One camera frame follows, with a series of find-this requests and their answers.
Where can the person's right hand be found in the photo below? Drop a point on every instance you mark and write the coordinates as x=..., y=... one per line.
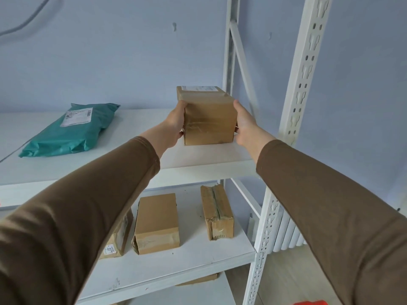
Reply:
x=249, y=130

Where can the person's left hand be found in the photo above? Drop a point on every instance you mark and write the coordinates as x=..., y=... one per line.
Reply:
x=175, y=130

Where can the white metal shelving rack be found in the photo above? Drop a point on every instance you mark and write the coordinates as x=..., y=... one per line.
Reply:
x=190, y=155

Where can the large cardboard box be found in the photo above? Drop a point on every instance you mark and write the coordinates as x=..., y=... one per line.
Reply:
x=210, y=117

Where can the long taped cardboard box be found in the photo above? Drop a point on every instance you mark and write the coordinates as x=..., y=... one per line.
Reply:
x=217, y=212

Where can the cardboard box with torn flap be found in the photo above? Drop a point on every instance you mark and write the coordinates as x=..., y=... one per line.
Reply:
x=155, y=219

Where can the teal mailer bag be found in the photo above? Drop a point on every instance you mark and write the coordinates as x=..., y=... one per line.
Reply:
x=70, y=133

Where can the narrow cardboard box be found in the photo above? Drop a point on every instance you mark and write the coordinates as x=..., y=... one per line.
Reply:
x=119, y=238

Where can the red plastic basket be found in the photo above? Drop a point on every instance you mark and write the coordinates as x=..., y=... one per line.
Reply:
x=310, y=303

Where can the person's right forearm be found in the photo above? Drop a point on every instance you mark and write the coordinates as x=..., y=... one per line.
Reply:
x=334, y=212

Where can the person's left forearm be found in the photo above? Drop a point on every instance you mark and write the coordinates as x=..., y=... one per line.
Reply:
x=79, y=212

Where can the white radiator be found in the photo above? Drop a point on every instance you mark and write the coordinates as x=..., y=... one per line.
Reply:
x=289, y=231

